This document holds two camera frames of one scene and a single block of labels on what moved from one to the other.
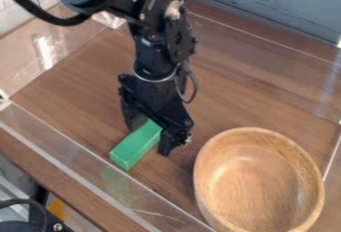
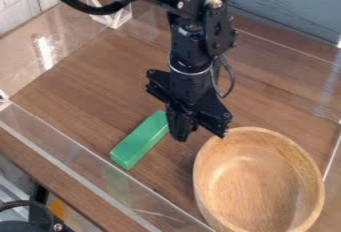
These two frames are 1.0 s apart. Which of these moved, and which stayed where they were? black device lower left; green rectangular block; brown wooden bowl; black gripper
Moved: black gripper
Stayed: brown wooden bowl; green rectangular block; black device lower left
